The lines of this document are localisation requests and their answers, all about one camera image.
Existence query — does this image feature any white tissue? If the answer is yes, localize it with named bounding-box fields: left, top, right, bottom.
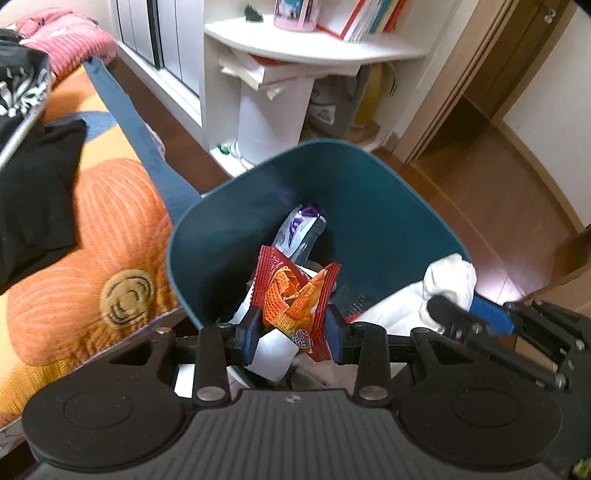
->
left=355, top=253, right=477, bottom=336

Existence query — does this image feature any red orange snack wrapper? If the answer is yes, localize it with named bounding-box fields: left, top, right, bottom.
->
left=250, top=246, right=341, bottom=361

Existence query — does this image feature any teal trash bin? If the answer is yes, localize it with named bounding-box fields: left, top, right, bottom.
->
left=167, top=140, right=470, bottom=328

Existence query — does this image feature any purple silver snack wrapper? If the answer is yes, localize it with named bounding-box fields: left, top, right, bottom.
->
left=271, top=204, right=328, bottom=265

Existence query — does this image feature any orange flower quilt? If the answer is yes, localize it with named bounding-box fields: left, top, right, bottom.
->
left=1, top=58, right=200, bottom=427

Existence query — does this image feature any grey jug container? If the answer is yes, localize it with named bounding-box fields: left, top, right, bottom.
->
left=307, top=66, right=370, bottom=138

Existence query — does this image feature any white corner shelf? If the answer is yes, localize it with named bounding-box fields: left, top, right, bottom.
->
left=201, top=1, right=482, bottom=178

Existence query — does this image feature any black patterned clothing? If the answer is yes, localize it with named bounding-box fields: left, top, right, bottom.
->
left=1, top=40, right=87, bottom=292

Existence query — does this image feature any row of books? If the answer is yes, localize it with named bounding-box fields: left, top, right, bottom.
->
left=318, top=0, right=408, bottom=43

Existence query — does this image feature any pink pen holder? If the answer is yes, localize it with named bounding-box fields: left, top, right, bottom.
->
left=273, top=0, right=322, bottom=32

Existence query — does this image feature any small green figurine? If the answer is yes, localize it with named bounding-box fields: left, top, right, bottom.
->
left=243, top=4, right=263, bottom=23

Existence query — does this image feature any pink striped blanket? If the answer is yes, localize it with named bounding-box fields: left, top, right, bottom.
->
left=8, top=7, right=117, bottom=83

